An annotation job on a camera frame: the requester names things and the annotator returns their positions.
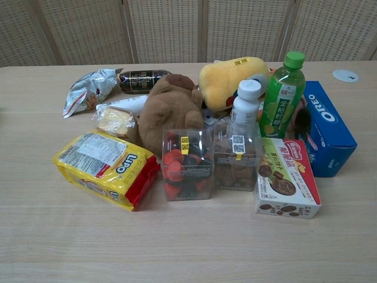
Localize folding perforated screen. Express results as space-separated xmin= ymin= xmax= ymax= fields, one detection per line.
xmin=0 ymin=0 xmax=377 ymax=68

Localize yellow plush toy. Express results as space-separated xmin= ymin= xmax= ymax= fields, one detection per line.
xmin=199 ymin=56 xmax=270 ymax=111

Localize clear bread pack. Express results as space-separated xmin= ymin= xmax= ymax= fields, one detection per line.
xmin=92 ymin=103 xmax=138 ymax=142

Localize silver crinkled snack bag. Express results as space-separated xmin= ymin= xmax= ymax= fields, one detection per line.
xmin=62 ymin=68 xmax=124 ymax=119

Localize white plastic bottle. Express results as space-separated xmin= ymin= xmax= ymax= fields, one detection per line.
xmin=229 ymin=79 xmax=263 ymax=137

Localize clear box red black pieces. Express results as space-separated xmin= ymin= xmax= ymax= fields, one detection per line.
xmin=161 ymin=128 xmax=214 ymax=202

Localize green tea bottle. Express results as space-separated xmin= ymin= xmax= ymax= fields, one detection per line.
xmin=258 ymin=51 xmax=306 ymax=139

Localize brown plush toy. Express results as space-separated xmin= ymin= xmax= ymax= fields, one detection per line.
xmin=138 ymin=74 xmax=204 ymax=157

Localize white tube package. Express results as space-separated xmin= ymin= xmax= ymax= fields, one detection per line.
xmin=103 ymin=94 xmax=150 ymax=114

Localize dark sausage-shaped snack pack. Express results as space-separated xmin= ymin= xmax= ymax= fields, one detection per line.
xmin=118 ymin=69 xmax=173 ymax=95

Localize yellow Lipo biscuit bag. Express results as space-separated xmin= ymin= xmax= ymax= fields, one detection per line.
xmin=52 ymin=130 xmax=161 ymax=212

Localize round table cable grommet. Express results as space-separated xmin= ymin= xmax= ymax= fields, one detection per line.
xmin=332 ymin=69 xmax=360 ymax=83

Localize blue Oreo box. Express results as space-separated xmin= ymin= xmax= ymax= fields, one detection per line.
xmin=296 ymin=80 xmax=358 ymax=178

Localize red white cookie box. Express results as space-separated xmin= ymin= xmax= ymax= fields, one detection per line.
xmin=254 ymin=137 xmax=322 ymax=219

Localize clear box brown snacks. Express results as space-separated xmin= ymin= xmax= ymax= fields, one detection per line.
xmin=213 ymin=120 xmax=264 ymax=192

